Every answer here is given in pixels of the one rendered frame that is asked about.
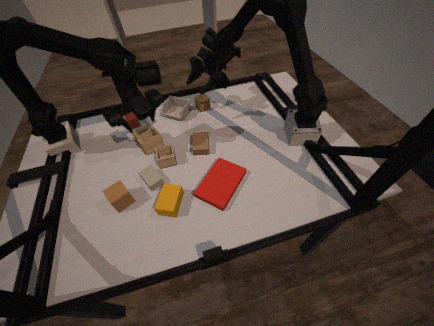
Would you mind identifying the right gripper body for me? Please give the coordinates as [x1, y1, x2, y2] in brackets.
[189, 51, 229, 89]

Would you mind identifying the yellow rectangular block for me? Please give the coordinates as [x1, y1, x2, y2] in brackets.
[154, 183, 184, 217]

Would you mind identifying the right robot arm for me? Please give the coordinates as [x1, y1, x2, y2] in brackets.
[197, 0, 328, 128]

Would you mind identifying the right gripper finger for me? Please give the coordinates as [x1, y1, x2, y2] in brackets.
[186, 63, 202, 85]
[199, 75, 222, 94]

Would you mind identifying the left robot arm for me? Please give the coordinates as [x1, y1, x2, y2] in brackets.
[0, 16, 161, 145]

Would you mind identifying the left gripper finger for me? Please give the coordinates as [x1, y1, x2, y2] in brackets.
[150, 109, 156, 122]
[118, 119, 133, 133]

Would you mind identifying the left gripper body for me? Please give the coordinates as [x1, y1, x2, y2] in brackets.
[103, 85, 164, 127]

